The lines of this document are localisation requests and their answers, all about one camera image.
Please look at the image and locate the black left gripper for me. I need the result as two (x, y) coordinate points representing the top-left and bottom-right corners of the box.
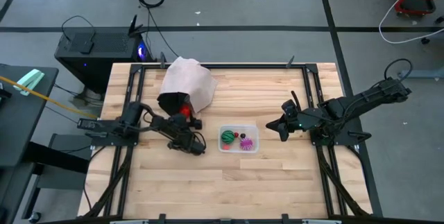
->
(168, 112), (204, 146)

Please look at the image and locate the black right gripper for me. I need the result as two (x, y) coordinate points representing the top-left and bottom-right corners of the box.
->
(265, 109), (315, 142)

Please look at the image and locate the purple white striped toy onion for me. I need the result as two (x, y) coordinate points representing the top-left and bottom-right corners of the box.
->
(239, 137), (254, 151)

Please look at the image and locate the green striped toy watermelon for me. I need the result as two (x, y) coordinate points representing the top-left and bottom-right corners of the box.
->
(221, 130), (236, 145)

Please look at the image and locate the clear plastic tupperware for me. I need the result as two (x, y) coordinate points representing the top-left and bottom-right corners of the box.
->
(217, 123), (260, 154)

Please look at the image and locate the white cloth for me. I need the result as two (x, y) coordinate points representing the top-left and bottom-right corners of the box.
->
(157, 56), (219, 114)

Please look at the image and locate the black power adapter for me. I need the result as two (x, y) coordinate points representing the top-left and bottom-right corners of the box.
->
(76, 118), (100, 130)

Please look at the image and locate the black computer tower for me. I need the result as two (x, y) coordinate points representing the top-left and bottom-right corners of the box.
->
(54, 31), (153, 95)

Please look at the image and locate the black wifi antenna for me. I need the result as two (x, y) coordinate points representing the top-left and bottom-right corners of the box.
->
(128, 14), (148, 37)

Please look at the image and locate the mint green stapler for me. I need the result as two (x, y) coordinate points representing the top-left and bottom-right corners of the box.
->
(12, 69), (45, 96)

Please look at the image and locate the black side desk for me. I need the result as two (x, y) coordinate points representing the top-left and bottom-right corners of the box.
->
(0, 63), (91, 224)

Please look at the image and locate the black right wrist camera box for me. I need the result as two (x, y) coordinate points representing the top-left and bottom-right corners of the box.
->
(281, 99), (298, 118)

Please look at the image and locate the black table frame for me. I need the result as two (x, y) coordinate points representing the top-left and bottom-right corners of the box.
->
(83, 62), (382, 224)

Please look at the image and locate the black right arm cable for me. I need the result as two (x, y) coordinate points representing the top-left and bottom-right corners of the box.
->
(383, 58), (413, 81)

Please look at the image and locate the yellow cable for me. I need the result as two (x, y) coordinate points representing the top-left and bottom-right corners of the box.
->
(0, 75), (99, 120)

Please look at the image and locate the white floor cable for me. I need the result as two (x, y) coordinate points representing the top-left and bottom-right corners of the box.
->
(377, 0), (444, 44)

